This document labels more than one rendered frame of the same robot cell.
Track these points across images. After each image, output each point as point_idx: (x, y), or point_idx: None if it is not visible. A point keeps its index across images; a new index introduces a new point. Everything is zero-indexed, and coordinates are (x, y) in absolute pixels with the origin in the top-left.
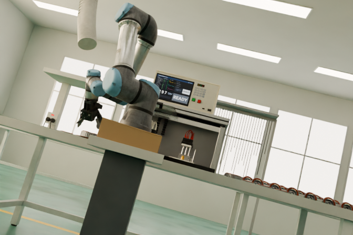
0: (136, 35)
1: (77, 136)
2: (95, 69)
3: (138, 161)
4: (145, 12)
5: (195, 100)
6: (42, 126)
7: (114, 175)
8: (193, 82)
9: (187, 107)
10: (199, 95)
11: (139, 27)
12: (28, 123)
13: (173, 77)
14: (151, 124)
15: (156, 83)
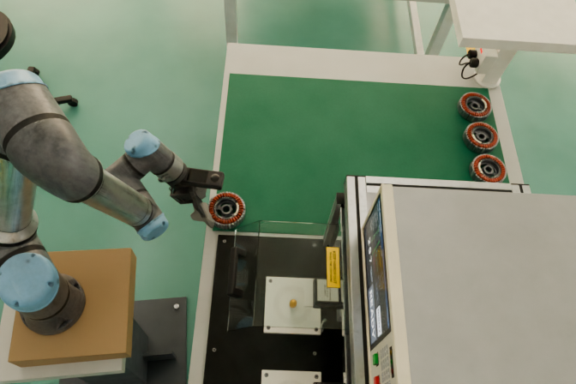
0: (3, 172)
1: (209, 198)
2: (141, 137)
3: None
4: (4, 126)
5: (376, 369)
6: (216, 141)
7: None
8: (389, 328)
9: (369, 350)
10: (382, 375)
11: (0, 159)
12: (219, 120)
13: (384, 249)
14: (36, 327)
15: (372, 216)
